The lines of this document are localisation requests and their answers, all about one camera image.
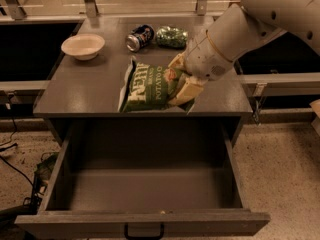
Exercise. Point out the metal railing frame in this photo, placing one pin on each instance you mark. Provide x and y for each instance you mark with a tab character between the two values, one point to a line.
19	9

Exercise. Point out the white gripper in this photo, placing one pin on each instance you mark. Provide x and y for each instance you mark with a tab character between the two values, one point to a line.
204	60

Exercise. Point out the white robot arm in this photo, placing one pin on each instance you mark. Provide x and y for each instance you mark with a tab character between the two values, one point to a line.
243	27

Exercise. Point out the grey open top drawer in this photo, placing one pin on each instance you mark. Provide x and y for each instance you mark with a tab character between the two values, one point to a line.
179	172

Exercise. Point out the black drawer handle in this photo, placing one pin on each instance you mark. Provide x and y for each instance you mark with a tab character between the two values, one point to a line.
143	235

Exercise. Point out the white ceramic bowl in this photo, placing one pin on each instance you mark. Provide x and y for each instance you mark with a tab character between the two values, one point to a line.
83	46

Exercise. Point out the small green crumpled bag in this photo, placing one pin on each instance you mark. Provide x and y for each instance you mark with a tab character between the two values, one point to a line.
172	37

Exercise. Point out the green bag on floor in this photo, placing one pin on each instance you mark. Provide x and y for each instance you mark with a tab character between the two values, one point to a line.
45	168

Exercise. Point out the green jalapeno chip bag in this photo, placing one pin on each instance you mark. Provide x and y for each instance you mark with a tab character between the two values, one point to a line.
150	87

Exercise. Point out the blue soda can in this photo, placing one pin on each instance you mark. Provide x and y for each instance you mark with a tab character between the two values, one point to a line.
139	38

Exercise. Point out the grey cabinet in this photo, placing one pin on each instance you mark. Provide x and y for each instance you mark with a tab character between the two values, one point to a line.
88	89

